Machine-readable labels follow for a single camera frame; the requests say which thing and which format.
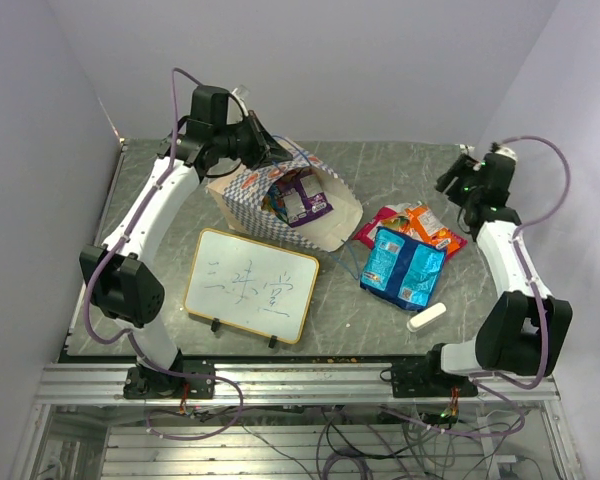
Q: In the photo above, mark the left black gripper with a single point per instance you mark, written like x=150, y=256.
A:
x=264, y=149

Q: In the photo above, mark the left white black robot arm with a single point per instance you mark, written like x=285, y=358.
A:
x=123, y=298

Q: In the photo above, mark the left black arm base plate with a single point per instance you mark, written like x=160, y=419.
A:
x=144, y=383

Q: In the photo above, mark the purple snack packet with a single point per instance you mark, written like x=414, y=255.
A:
x=304, y=198

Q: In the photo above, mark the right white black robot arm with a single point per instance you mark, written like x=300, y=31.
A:
x=523, y=334

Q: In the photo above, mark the pink snack packet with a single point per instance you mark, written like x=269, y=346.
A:
x=366, y=235

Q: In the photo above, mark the orange snack packet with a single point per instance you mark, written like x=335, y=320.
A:
x=420, y=223

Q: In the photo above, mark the colourful small snack packet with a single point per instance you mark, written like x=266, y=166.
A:
x=274, y=200

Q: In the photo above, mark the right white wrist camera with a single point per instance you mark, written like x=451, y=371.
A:
x=503, y=150

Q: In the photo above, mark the teal snack packet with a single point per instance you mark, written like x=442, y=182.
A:
x=402, y=271

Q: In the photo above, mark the small whiteboard with yellow frame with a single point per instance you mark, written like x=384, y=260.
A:
x=252, y=286

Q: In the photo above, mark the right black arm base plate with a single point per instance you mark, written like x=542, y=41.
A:
x=422, y=377

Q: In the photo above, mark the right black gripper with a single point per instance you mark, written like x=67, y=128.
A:
x=464, y=167

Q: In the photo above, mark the blue checkered paper bag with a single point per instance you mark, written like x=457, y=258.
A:
x=240, y=194

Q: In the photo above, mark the aluminium extrusion rail frame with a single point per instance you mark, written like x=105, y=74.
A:
x=261, y=384

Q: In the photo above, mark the white whiteboard eraser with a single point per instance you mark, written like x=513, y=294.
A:
x=426, y=317

